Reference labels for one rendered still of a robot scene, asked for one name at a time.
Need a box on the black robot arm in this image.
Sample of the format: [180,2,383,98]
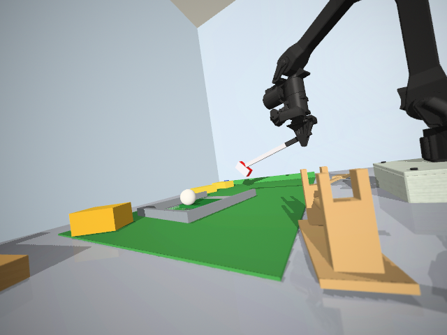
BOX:
[263,0,447,163]

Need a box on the green flat mat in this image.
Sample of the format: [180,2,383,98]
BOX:
[58,179,306,281]

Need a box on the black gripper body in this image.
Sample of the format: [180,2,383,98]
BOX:
[278,92,318,124]

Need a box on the brown block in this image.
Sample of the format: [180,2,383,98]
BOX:
[0,255,30,291]

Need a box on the white golf ball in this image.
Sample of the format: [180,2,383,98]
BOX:
[180,189,196,205]

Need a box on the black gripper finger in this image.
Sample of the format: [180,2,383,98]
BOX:
[306,122,314,146]
[287,119,310,147]

